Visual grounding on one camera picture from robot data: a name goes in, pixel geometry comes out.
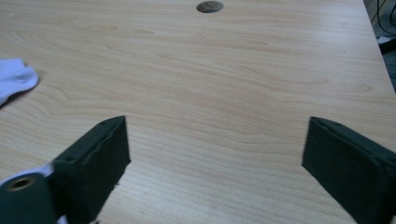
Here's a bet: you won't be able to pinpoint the white sock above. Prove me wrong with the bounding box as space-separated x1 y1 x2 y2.
0 58 40 106

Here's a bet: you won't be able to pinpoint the black cables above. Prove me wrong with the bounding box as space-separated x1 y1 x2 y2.
372 0 396 54

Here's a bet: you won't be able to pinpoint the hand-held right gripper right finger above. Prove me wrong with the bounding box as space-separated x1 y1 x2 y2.
301 116 396 224

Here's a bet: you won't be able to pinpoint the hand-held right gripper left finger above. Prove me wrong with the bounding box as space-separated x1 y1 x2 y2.
51 115 132 224

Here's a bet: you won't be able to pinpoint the round cable hole in table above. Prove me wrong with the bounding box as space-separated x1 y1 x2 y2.
195 0 225 14

